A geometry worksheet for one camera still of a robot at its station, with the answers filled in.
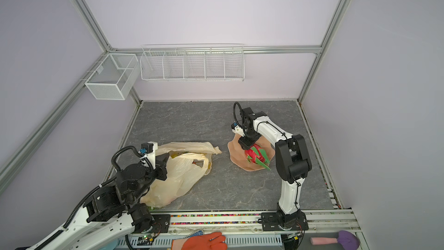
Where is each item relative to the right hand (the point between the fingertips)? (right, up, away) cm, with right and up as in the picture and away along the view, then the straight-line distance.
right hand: (249, 143), depth 93 cm
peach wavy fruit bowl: (-6, -5, +1) cm, 8 cm away
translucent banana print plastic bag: (-27, -4, -23) cm, 36 cm away
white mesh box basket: (-79, +38, +9) cm, 89 cm away
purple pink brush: (+36, -35, -23) cm, 56 cm away
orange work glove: (-18, -36, -23) cm, 47 cm away
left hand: (-35, -2, -24) cm, 43 cm away
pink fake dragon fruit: (+3, -4, -9) cm, 11 cm away
